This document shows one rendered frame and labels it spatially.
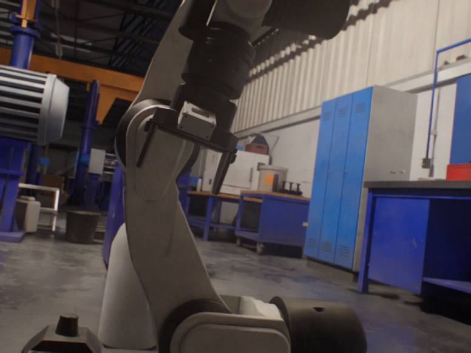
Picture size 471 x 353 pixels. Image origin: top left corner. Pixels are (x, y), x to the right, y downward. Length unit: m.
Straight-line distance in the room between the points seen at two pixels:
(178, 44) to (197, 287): 0.42
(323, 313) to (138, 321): 0.84
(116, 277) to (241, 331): 0.87
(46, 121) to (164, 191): 3.39
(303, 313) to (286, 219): 4.81
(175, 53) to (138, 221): 0.30
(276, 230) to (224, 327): 4.86
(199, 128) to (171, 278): 0.33
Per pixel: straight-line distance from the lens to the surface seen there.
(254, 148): 6.80
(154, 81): 0.82
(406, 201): 3.51
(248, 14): 0.64
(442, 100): 4.55
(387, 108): 4.57
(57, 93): 4.19
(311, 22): 0.96
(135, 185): 0.76
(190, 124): 0.57
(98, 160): 10.85
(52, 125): 4.17
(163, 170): 0.75
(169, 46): 0.84
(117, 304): 1.63
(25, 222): 4.81
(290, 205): 5.70
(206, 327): 0.79
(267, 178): 5.96
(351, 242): 4.37
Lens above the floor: 0.52
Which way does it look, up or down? 5 degrees up
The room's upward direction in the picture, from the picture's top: 8 degrees clockwise
